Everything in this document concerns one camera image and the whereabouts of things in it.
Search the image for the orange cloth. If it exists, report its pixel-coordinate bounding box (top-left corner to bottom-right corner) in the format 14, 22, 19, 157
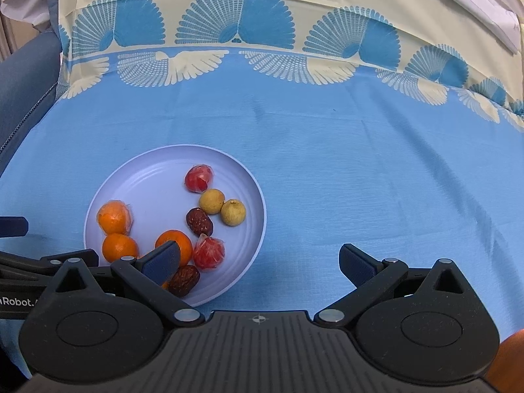
487, 329, 524, 393

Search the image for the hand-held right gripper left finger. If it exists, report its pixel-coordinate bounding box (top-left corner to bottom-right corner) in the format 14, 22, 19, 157
45, 241, 204, 329

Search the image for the tangerine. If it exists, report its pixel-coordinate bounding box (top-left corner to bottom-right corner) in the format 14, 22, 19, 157
102, 233, 140, 264
155, 230, 193, 268

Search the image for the pale lilac plate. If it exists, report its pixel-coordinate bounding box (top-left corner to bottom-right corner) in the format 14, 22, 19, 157
83, 144, 267, 308

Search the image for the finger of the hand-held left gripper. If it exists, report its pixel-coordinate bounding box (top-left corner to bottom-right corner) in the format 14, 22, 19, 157
0, 249, 100, 281
0, 218, 29, 238

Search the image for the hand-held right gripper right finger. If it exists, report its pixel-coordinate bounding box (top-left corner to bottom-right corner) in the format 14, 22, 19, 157
313, 244, 473, 328

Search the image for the yellow longan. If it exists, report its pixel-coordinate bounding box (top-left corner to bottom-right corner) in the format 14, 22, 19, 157
199, 189, 226, 215
220, 199, 247, 227

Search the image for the blue fan-print tablecloth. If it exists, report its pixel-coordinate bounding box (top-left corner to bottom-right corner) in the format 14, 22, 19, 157
0, 0, 524, 377

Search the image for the dark red jujube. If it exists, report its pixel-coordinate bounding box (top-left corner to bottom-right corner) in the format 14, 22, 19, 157
186, 208, 214, 236
168, 265, 201, 298

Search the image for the blue upholstered sofa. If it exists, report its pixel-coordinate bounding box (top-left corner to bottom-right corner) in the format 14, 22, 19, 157
0, 28, 62, 181

